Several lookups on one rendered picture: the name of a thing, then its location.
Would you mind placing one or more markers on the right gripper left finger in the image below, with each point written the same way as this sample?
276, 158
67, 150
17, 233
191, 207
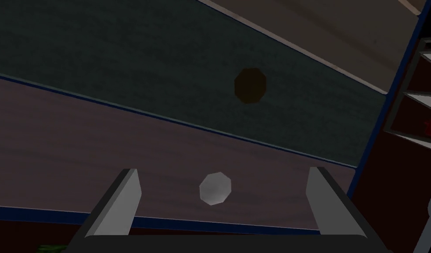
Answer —
121, 207

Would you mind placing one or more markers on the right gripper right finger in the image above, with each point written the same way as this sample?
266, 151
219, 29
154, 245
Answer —
328, 207

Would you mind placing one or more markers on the blue-edged drawer cabinet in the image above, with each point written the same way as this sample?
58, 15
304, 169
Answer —
33, 215

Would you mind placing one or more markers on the grey round drawer knob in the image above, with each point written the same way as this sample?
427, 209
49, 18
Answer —
215, 188

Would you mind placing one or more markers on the dark shelf unit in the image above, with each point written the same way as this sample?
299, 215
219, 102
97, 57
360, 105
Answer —
415, 116

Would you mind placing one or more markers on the brown round drawer knob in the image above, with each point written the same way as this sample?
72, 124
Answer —
250, 86

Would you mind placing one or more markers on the dark green drawer front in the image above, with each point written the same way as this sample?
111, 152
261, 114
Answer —
131, 52

